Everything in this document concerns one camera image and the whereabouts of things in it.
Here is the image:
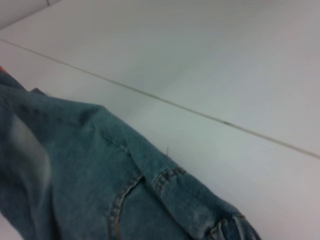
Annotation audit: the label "blue denim shorts with embroidery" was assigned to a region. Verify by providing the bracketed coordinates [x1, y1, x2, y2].
[0, 65, 262, 240]

